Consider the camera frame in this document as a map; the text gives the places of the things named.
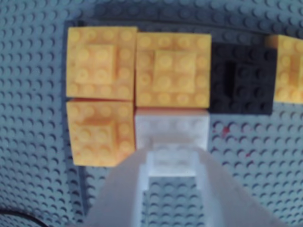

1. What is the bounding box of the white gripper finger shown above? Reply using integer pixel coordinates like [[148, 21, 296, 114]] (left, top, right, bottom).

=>
[[84, 139, 152, 227], [193, 148, 302, 227]]

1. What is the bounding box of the black cable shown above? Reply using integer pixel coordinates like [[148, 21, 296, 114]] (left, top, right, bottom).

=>
[[0, 209, 41, 227]]

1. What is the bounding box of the black lego cube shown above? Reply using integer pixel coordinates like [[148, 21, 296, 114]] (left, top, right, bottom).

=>
[[209, 42, 278, 116]]

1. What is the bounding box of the yellow lego cube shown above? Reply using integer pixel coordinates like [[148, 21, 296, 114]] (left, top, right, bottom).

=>
[[66, 26, 138, 100], [66, 98, 137, 168], [134, 32, 212, 110], [265, 35, 303, 105]]

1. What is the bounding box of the white lego cube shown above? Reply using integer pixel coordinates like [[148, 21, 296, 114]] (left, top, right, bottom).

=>
[[134, 110, 211, 178]]

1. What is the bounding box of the grey studded lego baseplate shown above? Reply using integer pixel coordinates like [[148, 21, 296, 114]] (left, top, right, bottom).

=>
[[0, 0, 303, 227]]

